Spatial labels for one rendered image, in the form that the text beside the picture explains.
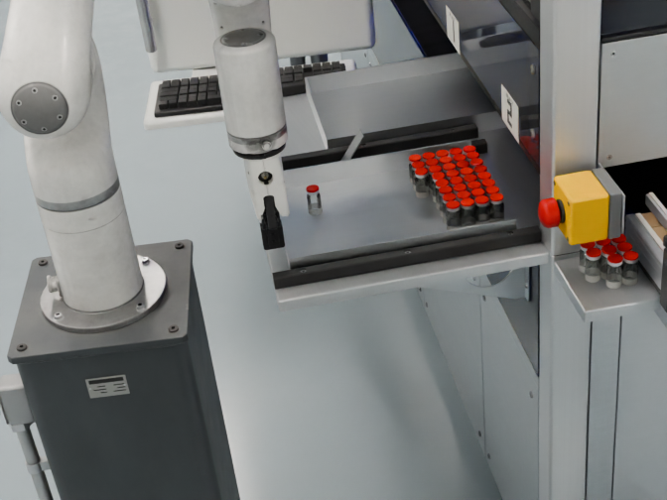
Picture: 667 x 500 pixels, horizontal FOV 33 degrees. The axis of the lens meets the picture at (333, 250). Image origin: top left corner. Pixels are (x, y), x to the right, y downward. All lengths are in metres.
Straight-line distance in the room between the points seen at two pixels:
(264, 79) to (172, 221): 2.06
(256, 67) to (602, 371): 0.73
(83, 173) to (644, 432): 1.00
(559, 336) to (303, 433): 1.08
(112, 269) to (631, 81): 0.77
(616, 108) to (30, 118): 0.77
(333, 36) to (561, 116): 1.04
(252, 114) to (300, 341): 1.50
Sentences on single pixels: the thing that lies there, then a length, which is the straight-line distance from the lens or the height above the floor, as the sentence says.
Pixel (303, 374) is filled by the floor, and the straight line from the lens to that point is 2.88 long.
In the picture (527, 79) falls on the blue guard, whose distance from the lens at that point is 1.65.
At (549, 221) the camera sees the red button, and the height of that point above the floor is 0.99.
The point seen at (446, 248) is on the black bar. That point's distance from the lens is 1.67.
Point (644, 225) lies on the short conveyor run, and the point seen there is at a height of 0.93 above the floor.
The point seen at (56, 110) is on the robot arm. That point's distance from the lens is 1.48.
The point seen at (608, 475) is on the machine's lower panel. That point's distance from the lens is 2.01.
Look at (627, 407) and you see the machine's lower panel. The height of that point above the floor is 0.56.
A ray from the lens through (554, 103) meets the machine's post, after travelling 1.55.
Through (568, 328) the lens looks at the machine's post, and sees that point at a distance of 1.77.
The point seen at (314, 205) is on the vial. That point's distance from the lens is 1.80.
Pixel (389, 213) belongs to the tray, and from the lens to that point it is 1.79.
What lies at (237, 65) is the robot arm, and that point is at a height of 1.22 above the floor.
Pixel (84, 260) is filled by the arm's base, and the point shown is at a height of 0.96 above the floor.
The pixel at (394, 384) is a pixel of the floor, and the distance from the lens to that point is 2.82.
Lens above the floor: 1.83
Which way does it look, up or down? 34 degrees down
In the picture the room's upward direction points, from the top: 7 degrees counter-clockwise
